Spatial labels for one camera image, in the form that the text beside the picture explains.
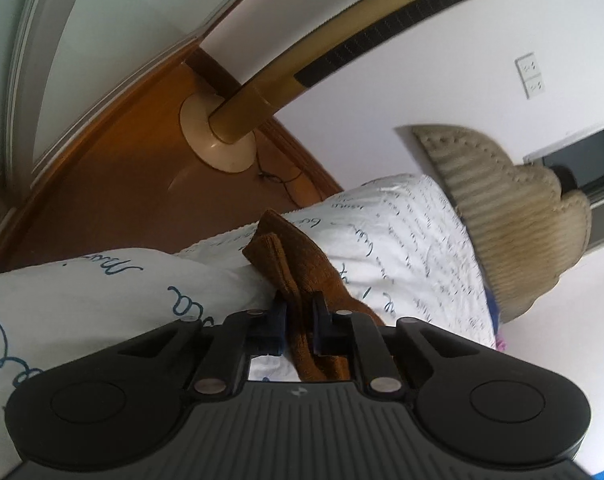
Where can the white printed bedsheet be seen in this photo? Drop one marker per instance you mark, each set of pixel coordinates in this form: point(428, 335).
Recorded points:
point(407, 240)

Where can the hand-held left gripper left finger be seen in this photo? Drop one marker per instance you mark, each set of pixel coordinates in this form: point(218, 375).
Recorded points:
point(277, 321)

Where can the white wall socket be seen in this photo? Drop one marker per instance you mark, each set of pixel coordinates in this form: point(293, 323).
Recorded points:
point(530, 75)

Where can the blue cloth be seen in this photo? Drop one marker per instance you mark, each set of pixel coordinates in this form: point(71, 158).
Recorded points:
point(491, 307)

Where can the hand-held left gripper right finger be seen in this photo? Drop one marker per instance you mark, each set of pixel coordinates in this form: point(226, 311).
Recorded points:
point(318, 327)

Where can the purple cloth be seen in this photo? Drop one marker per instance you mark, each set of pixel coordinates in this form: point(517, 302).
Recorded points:
point(503, 344)

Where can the white framed glass door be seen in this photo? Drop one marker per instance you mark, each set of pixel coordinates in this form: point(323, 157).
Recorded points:
point(81, 40)

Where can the beige ribbed headboard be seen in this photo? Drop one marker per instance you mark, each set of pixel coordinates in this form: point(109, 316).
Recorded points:
point(507, 220)

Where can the gold tower fan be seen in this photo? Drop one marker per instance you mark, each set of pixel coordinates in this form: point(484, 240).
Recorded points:
point(332, 55)

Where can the black television screen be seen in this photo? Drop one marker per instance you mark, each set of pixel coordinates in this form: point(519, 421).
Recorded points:
point(589, 155)

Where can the brown knitted cloth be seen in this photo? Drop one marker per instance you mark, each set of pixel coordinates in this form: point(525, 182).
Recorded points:
point(294, 280)

